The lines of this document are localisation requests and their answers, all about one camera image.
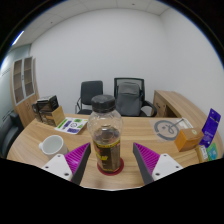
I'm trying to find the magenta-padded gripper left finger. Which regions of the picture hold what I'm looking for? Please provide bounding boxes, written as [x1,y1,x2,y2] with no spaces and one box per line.
[41,142,92,185]

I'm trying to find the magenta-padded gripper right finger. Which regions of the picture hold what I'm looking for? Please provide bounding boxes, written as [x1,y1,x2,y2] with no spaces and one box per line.
[133,142,184,186]

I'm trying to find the clear bottle with black cap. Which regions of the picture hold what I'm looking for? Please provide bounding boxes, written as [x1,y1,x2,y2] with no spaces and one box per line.
[86,94,124,173]

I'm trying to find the grey and white mug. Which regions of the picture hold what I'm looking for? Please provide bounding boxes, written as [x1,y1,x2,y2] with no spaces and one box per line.
[38,134,70,160]

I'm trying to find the flat round red coaster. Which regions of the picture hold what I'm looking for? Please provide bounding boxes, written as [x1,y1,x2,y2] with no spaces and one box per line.
[96,157,125,176]

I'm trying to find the white leaflet with coloured prints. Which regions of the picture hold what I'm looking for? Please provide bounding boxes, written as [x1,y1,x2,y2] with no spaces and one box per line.
[54,116,89,136]

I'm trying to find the orange-brown cardboard box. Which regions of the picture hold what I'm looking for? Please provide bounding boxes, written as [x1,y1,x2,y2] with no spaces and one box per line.
[174,127,205,153]

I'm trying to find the black mesh-back office chair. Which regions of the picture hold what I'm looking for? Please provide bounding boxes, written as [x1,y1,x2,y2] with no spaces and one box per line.
[113,77,158,118]

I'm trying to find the small brown packet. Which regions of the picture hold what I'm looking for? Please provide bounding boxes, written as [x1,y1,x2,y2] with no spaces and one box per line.
[195,144,210,163]

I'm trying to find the large dark brown carton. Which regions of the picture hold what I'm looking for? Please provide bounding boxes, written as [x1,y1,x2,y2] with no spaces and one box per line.
[35,94,66,127]

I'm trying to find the wooden side desk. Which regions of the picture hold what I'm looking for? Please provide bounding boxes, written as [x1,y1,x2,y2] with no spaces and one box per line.
[152,89,214,121]

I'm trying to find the small dark brown carton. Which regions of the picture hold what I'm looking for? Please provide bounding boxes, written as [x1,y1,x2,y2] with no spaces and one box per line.
[31,99,43,123]

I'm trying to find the wooden cabinet with glass doors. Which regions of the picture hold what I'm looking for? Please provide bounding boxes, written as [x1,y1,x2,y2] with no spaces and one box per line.
[9,55,40,128]

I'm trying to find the purple card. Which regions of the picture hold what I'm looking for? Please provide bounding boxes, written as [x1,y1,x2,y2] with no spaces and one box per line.
[201,108,222,149]

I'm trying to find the black sofa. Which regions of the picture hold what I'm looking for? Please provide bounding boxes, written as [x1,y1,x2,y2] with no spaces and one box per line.
[0,111,25,159]

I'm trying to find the clear sheet with grey ring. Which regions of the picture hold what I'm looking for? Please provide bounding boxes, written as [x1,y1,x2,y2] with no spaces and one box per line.
[149,117,194,143]

